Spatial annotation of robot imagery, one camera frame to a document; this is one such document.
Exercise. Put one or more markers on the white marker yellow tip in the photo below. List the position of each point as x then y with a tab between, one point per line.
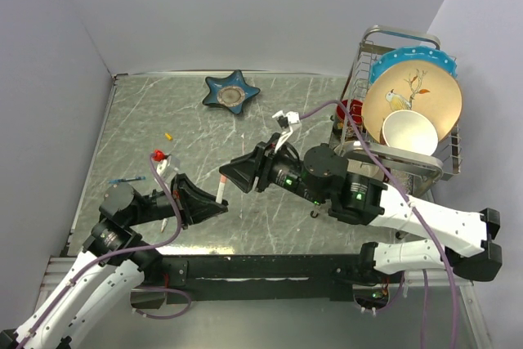
164	225

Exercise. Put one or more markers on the blue star-shaped dish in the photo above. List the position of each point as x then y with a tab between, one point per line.
230	92

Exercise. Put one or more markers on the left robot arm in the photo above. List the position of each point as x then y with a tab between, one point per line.
114	260

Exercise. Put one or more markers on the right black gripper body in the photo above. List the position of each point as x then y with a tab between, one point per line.
283	170

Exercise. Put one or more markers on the white marker orange tip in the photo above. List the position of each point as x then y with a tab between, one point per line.
221	189

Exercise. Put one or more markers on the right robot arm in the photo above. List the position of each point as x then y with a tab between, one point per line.
447	239

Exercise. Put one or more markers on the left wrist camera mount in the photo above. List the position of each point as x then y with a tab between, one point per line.
167	165

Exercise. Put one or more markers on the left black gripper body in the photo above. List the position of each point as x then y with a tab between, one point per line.
160	205

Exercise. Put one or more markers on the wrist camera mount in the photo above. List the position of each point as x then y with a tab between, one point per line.
167	165
289	122

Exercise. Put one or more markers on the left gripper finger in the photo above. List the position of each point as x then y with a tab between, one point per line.
195	216
193	197

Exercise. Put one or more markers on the tan bird plate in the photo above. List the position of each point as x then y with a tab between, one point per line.
415	85

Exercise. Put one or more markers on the metal dish rack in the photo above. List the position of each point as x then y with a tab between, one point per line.
417	172

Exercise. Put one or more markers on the white bowl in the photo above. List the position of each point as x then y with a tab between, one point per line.
410	131

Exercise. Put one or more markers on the blue dotted plate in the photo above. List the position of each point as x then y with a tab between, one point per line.
402	54

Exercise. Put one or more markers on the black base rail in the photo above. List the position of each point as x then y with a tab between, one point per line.
266	277

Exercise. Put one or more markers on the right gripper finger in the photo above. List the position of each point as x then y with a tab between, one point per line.
241	171
260	154

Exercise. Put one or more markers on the blue pen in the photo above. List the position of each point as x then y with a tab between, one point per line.
126	180

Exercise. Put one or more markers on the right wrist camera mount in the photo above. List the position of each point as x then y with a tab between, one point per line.
289	122

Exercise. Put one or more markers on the red rimmed bowl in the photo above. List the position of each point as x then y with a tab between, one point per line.
357	165

